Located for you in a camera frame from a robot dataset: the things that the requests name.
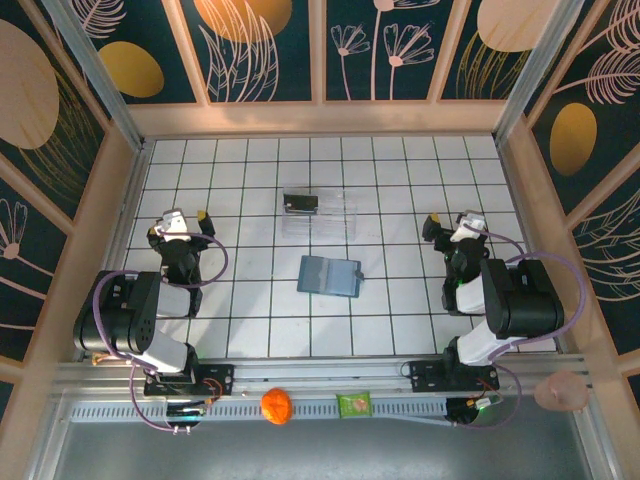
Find blue card holder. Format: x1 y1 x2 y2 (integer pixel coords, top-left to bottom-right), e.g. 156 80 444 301
296 254 364 300

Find clear acrylic tray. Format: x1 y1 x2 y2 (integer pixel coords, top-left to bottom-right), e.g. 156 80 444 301
280 185 362 246

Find orange mandarin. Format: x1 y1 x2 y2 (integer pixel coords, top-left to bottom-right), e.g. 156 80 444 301
260 387 294 427

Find green snack packet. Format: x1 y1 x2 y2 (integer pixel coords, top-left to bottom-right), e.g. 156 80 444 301
335 390 374 420

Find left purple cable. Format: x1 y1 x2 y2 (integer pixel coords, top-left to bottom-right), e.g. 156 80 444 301
92 232 230 434

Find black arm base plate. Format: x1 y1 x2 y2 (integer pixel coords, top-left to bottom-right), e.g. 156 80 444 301
408 359 501 395
143 363 236 398

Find aluminium mounting rail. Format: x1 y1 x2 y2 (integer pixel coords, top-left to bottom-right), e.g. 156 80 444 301
52 353 594 401

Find aluminium frame post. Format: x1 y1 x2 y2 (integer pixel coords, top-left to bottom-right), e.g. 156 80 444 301
492 0 589 144
39 0 151 151

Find grey slotted cable duct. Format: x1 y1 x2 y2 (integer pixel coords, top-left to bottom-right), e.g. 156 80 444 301
69 399 451 427

